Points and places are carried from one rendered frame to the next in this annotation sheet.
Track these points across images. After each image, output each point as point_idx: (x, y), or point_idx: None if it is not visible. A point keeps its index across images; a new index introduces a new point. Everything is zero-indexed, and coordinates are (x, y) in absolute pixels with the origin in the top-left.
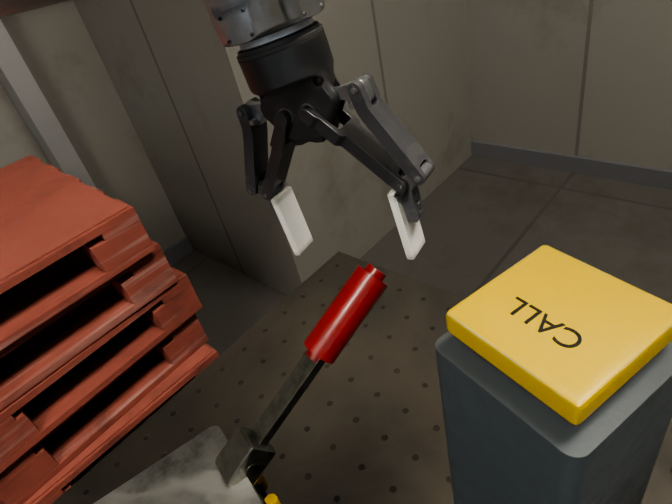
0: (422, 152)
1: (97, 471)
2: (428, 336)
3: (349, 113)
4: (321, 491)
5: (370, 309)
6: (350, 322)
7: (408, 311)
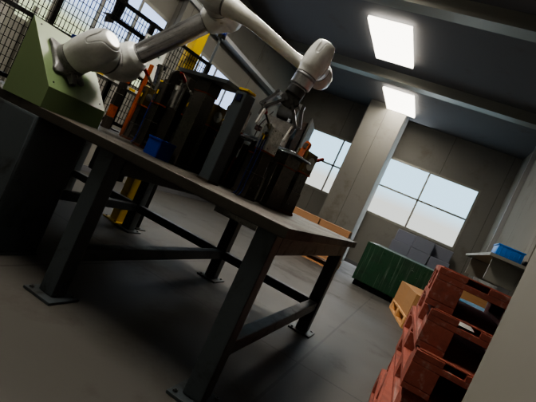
0: (262, 100)
1: (322, 234)
2: (231, 198)
3: (280, 99)
4: (254, 204)
5: None
6: None
7: (242, 203)
